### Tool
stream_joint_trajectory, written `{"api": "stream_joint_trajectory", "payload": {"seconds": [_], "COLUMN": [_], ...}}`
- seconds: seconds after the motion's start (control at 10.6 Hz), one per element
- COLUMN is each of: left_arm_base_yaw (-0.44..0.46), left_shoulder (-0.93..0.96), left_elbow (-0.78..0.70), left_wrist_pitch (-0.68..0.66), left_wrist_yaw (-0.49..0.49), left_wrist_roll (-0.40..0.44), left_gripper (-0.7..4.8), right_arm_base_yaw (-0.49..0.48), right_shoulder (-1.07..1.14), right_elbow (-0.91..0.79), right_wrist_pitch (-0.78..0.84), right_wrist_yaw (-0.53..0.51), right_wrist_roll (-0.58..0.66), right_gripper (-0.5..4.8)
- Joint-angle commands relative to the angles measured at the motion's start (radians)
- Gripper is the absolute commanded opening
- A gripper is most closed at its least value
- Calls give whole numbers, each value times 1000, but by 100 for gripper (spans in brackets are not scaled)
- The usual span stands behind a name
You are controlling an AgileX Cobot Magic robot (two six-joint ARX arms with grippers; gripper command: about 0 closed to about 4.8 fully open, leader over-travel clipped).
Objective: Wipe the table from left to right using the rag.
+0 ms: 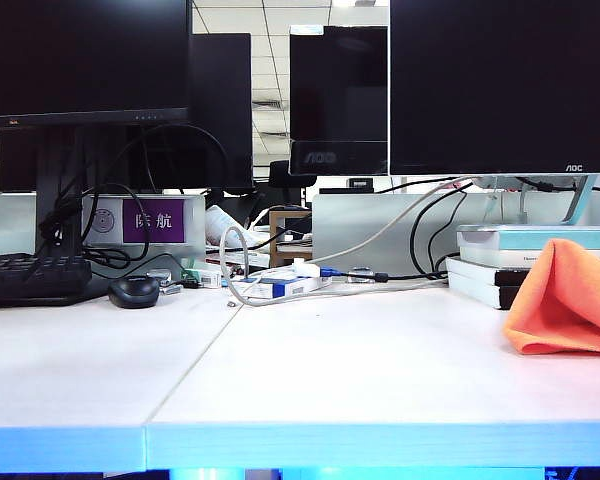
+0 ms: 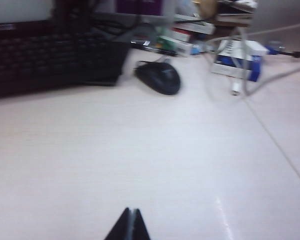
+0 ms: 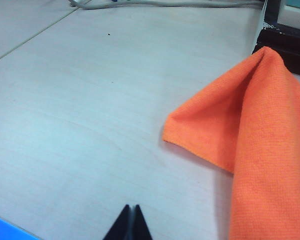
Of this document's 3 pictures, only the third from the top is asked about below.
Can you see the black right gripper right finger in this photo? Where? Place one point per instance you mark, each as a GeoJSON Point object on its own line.
{"type": "Point", "coordinates": [141, 227]}

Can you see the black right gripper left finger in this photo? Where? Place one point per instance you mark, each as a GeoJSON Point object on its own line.
{"type": "Point", "coordinates": [121, 227]}

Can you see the orange microfiber rag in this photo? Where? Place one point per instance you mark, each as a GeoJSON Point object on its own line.
{"type": "Point", "coordinates": [265, 150]}

